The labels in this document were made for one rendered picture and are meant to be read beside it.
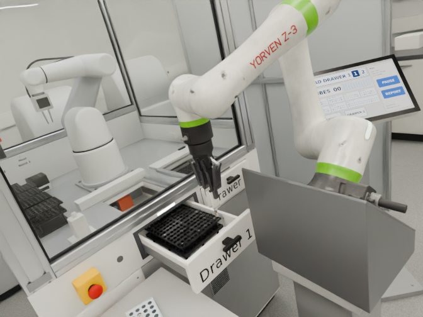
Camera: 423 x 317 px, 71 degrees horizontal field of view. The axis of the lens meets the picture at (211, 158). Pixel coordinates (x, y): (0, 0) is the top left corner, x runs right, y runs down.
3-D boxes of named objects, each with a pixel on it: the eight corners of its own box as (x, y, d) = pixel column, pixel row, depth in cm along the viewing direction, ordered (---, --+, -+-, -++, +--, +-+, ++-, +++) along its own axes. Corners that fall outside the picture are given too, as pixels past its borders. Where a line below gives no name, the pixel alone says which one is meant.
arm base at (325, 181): (407, 224, 79) (414, 202, 79) (393, 214, 68) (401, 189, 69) (316, 197, 97) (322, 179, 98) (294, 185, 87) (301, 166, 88)
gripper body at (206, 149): (180, 143, 91) (187, 170, 95) (199, 146, 86) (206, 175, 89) (198, 134, 96) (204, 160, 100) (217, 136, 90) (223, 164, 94)
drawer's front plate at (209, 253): (258, 236, 101) (252, 209, 97) (196, 295, 83) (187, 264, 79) (253, 234, 102) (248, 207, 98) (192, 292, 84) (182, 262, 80)
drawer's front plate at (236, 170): (252, 180, 138) (248, 159, 134) (209, 213, 121) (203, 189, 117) (249, 180, 139) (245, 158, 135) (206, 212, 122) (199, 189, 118)
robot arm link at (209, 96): (282, 44, 89) (266, 9, 83) (312, 40, 79) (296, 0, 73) (196, 124, 81) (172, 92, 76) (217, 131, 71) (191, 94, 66)
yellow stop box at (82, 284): (109, 290, 89) (101, 272, 87) (86, 307, 85) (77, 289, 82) (101, 283, 93) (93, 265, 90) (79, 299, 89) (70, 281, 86)
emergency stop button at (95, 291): (106, 293, 86) (101, 283, 85) (93, 303, 84) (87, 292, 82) (101, 289, 88) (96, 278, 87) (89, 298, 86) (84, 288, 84)
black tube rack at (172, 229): (225, 233, 103) (220, 217, 101) (187, 264, 93) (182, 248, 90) (184, 216, 119) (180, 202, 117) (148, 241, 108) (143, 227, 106)
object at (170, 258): (250, 233, 100) (247, 218, 98) (195, 284, 85) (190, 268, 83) (177, 206, 129) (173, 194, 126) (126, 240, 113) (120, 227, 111)
